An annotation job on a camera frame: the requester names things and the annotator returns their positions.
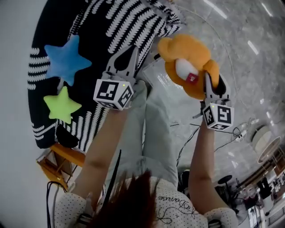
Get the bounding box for black backpack cable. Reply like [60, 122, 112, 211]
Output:
[45, 180, 60, 228]

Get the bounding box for orange flower plush toy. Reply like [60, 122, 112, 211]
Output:
[157, 33, 220, 100]

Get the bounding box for person's right forearm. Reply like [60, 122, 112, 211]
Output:
[188, 124, 225, 212]

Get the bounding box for person's left forearm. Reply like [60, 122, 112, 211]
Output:
[74, 108, 130, 201]

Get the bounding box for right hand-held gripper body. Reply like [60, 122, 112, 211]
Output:
[192, 94, 235, 130]

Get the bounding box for person's light jeans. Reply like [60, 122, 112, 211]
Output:
[106, 80, 179, 192]

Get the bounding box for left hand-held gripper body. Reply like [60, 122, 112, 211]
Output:
[93, 71, 137, 111]

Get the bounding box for blue star plush toy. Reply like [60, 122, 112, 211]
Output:
[44, 34, 92, 87]

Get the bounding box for person's white dotted shirt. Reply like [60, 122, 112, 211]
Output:
[53, 171, 239, 228]

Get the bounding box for black white striped blanket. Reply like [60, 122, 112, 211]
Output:
[27, 0, 187, 150]

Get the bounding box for white round appliance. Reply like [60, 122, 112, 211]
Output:
[251, 124, 281, 164]

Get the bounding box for white power strip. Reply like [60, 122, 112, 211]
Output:
[235, 130, 248, 142]

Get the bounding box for gray shoulder strap with buckle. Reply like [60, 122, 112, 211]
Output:
[207, 219, 223, 228]
[77, 193, 96, 228]

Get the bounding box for clear plastic storage bin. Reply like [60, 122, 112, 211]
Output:
[142, 57, 208, 101]

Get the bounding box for green star plush toy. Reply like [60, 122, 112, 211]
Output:
[43, 85, 82, 124]

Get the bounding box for black cushion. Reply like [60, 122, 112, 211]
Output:
[55, 124, 79, 148]

